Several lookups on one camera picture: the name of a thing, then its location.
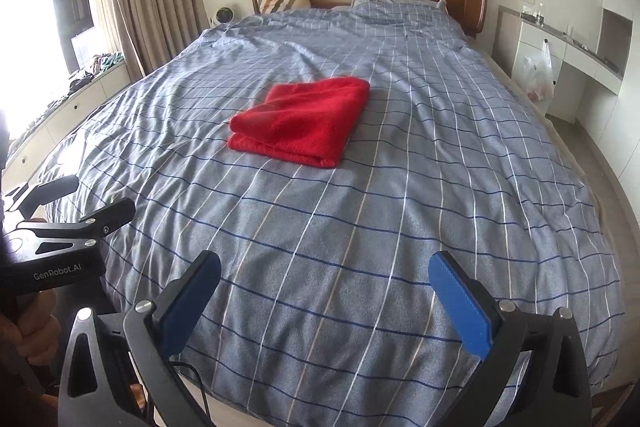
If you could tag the clear bottle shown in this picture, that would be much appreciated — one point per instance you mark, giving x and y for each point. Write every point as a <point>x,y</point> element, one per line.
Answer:
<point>540,13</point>

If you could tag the small round white device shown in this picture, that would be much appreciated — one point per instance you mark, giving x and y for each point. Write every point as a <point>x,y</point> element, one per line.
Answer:
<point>221,17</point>

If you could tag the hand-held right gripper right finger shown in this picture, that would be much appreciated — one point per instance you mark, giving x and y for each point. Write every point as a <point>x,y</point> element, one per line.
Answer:
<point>462,302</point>

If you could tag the blue checked duvet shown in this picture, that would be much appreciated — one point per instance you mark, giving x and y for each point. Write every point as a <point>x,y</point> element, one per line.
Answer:
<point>350,232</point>

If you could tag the pile of clothes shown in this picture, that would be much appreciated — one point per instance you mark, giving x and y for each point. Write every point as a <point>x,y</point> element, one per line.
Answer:
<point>97,67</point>

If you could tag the clear plastic bag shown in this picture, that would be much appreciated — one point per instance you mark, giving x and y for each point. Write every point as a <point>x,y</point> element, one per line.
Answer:
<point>537,74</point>

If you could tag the sheer light curtain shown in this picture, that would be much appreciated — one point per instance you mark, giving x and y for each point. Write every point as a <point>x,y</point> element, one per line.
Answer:
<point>107,7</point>

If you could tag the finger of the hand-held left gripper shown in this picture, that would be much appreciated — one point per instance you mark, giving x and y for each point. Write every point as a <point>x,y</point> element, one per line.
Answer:
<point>105,217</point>
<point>50,189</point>

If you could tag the white window bench cabinet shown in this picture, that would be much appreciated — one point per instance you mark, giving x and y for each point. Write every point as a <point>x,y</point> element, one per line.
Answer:
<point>65,112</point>

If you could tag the window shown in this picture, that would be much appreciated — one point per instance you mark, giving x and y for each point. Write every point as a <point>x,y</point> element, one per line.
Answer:
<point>45,32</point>

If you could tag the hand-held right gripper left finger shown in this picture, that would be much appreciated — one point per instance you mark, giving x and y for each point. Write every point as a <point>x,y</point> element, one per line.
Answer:
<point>192,302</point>

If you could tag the red sweater with white patch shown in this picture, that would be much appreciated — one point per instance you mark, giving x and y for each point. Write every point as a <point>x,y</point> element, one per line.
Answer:
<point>300,122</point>

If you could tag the white built-in desk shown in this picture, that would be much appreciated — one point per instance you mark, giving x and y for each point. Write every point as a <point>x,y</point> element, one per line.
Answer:
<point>575,57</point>

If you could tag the person's left hand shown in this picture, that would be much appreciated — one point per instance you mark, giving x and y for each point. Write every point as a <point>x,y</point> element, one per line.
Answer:
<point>37,337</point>

